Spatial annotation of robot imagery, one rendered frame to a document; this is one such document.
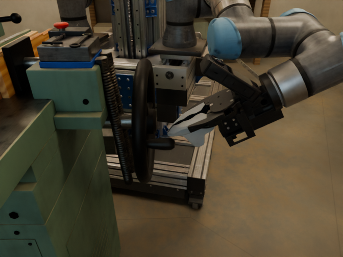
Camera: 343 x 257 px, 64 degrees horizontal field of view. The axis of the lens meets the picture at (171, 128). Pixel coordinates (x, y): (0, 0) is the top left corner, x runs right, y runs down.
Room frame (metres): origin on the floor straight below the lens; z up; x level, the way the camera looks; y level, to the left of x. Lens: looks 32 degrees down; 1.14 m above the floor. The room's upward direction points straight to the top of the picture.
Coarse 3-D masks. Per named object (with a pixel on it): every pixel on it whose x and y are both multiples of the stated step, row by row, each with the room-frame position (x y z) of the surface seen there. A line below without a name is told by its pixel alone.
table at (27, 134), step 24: (24, 96) 0.50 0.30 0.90; (0, 120) 0.41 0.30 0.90; (24, 120) 0.41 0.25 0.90; (48, 120) 0.45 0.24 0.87; (72, 120) 0.47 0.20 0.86; (96, 120) 0.47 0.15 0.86; (0, 144) 0.34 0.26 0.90; (24, 144) 0.36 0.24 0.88; (0, 168) 0.29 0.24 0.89; (24, 168) 0.34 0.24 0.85; (0, 192) 0.27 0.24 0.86
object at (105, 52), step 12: (96, 60) 0.52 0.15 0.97; (108, 60) 0.56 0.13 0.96; (108, 72) 0.53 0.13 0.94; (108, 84) 0.52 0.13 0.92; (108, 96) 0.53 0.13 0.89; (108, 108) 0.53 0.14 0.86; (120, 108) 0.58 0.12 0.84; (120, 132) 0.53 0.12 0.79; (120, 144) 0.53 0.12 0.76; (120, 156) 0.53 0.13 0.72; (132, 156) 0.60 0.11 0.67; (132, 168) 0.59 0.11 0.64; (132, 180) 0.55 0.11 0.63
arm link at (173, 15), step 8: (168, 0) 1.18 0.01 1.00; (176, 0) 1.16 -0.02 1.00; (184, 0) 1.16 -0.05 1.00; (192, 0) 1.17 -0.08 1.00; (200, 0) 1.17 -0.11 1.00; (168, 8) 1.19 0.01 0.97; (176, 8) 1.16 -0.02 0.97; (184, 8) 1.16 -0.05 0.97; (192, 8) 1.17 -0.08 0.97; (200, 8) 1.17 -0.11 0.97; (168, 16) 1.19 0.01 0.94; (176, 16) 1.16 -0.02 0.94; (184, 16) 1.16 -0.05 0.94; (192, 16) 1.19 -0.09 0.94
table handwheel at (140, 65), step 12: (144, 60) 0.57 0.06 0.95; (144, 72) 0.52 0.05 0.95; (144, 84) 0.49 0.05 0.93; (132, 96) 0.47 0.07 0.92; (144, 96) 0.47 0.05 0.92; (132, 108) 0.45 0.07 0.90; (144, 108) 0.45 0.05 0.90; (108, 120) 0.54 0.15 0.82; (120, 120) 0.54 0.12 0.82; (132, 120) 0.44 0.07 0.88; (144, 120) 0.44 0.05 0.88; (156, 120) 0.56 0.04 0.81; (132, 132) 0.43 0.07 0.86; (144, 132) 0.43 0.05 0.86; (132, 144) 0.42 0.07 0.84; (144, 144) 0.42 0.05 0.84; (144, 156) 0.42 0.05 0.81; (144, 168) 0.42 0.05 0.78; (144, 180) 0.43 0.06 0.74
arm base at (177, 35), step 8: (168, 24) 1.19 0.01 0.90; (176, 24) 1.16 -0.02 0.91; (184, 24) 1.16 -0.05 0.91; (192, 24) 1.20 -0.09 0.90; (168, 32) 1.18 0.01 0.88; (176, 32) 1.16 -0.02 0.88; (184, 32) 1.16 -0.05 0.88; (192, 32) 1.18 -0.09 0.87; (168, 40) 1.17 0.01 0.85; (176, 40) 1.15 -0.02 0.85; (184, 40) 1.15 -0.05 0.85; (192, 40) 1.17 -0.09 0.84
